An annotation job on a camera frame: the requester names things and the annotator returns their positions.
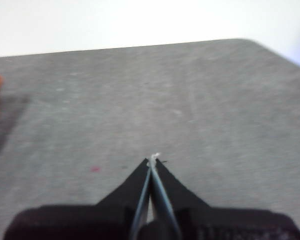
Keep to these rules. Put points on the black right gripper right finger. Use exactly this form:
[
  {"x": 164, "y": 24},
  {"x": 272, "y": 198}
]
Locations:
[{"x": 168, "y": 190}]

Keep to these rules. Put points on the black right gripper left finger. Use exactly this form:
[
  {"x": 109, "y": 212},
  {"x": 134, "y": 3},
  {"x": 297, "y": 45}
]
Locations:
[{"x": 133, "y": 190}]

